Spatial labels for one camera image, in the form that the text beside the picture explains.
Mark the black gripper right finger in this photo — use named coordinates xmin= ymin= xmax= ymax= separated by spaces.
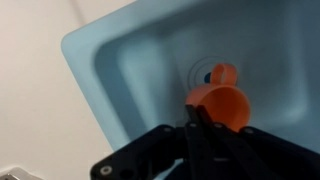
xmin=198 ymin=106 xmax=320 ymax=180

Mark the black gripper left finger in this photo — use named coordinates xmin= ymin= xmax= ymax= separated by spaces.
xmin=90 ymin=106 xmax=227 ymax=180

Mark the orange mug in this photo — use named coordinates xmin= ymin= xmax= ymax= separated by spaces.
xmin=185 ymin=63 xmax=251 ymax=131

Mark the blue toy sink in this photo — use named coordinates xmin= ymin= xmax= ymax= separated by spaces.
xmin=60 ymin=0 xmax=320 ymax=180

